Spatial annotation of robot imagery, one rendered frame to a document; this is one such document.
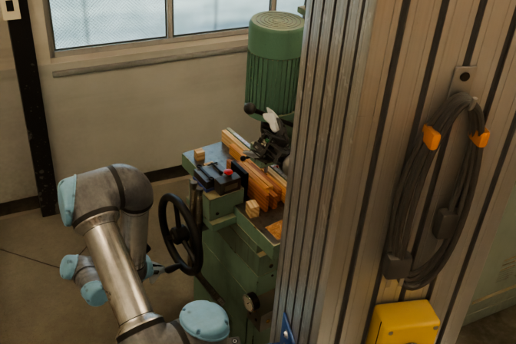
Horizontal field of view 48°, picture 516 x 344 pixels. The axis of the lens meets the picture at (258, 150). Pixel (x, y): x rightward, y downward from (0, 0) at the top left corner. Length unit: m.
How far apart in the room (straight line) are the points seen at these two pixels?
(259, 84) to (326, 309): 1.03
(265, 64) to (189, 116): 1.70
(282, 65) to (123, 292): 0.80
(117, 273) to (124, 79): 1.89
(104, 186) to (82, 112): 1.76
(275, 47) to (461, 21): 1.09
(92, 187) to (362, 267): 0.81
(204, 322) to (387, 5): 0.95
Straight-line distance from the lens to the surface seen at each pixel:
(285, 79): 1.78
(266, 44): 1.73
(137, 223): 1.63
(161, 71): 3.23
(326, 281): 0.86
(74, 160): 3.35
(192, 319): 1.41
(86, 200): 1.46
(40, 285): 3.05
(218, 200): 1.91
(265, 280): 2.03
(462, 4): 0.69
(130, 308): 1.41
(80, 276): 1.83
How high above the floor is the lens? 2.12
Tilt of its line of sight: 33 degrees down
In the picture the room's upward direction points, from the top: 4 degrees clockwise
